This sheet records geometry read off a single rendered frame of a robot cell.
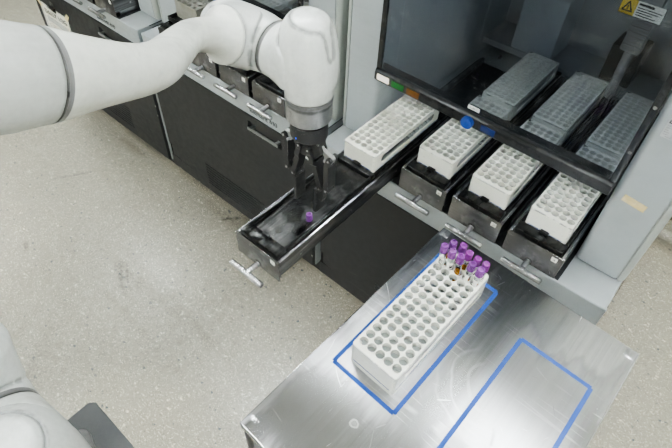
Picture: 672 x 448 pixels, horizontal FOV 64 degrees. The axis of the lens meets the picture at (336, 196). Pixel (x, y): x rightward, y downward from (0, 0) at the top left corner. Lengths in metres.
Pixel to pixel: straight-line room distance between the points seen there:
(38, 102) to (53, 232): 1.92
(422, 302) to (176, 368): 1.14
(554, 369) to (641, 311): 1.31
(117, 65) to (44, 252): 1.84
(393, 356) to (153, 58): 0.62
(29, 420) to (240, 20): 0.68
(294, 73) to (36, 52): 0.45
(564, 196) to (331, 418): 0.73
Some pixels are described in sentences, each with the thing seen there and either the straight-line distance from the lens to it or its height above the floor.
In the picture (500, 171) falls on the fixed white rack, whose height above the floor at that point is 0.86.
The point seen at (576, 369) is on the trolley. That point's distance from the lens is 1.12.
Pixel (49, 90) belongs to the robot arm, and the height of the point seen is 1.43.
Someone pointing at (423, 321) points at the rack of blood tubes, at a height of 0.87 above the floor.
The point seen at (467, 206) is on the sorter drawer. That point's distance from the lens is 1.31.
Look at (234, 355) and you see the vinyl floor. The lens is 1.96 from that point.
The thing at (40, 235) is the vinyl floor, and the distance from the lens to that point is 2.50.
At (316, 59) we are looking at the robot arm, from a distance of 0.90.
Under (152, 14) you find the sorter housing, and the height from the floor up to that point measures 0.75.
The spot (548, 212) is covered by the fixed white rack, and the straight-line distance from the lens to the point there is 1.28.
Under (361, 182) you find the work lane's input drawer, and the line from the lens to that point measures 1.32.
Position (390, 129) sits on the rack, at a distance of 1.39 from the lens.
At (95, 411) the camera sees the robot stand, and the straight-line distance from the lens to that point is 1.19.
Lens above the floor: 1.73
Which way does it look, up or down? 46 degrees down
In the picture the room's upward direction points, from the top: 3 degrees clockwise
